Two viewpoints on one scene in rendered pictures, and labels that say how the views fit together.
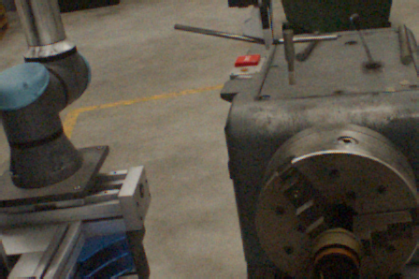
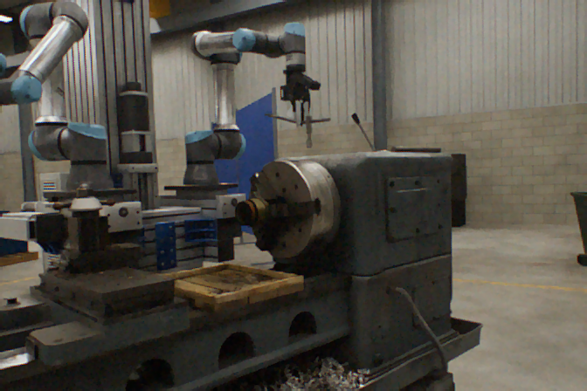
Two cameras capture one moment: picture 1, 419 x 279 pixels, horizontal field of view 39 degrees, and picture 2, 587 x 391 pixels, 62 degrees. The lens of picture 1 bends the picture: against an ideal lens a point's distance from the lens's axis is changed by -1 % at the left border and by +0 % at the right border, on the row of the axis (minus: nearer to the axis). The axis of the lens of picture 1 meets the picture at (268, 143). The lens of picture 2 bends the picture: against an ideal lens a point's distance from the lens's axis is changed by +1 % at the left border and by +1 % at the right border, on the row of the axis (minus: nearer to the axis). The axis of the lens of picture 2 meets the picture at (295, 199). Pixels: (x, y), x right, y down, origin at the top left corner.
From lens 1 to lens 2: 1.21 m
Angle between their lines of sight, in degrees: 41
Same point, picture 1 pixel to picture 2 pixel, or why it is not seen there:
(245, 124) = not seen: hidden behind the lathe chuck
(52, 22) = (226, 113)
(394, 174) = (300, 176)
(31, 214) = (184, 201)
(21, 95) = (192, 137)
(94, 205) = (207, 200)
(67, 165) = (204, 178)
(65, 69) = (225, 137)
